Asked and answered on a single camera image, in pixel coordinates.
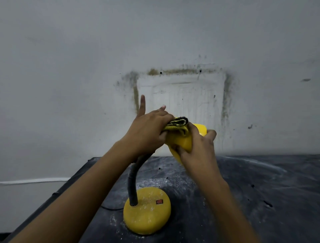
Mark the person's left hand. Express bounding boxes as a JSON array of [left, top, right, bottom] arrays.
[[122, 94, 175, 157]]

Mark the person's right hand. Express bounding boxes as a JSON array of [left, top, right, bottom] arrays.
[[172, 122, 217, 177]]

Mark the yellow and black cleaning cloth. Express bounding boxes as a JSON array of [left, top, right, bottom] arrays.
[[162, 116, 190, 137]]

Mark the yellow table lamp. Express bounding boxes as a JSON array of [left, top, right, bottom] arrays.
[[123, 123, 207, 236]]

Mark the person's right forearm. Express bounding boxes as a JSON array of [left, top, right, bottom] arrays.
[[190, 170, 261, 243]]

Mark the person's left forearm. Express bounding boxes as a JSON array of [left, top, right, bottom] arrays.
[[9, 140, 142, 243]]

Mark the black table cover sheet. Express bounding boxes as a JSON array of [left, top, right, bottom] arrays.
[[0, 155, 320, 243]]

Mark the black lamp power cord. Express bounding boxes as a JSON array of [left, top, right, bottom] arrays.
[[101, 205, 124, 212]]

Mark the white wall cable strip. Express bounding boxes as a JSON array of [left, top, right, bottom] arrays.
[[0, 177, 71, 186]]

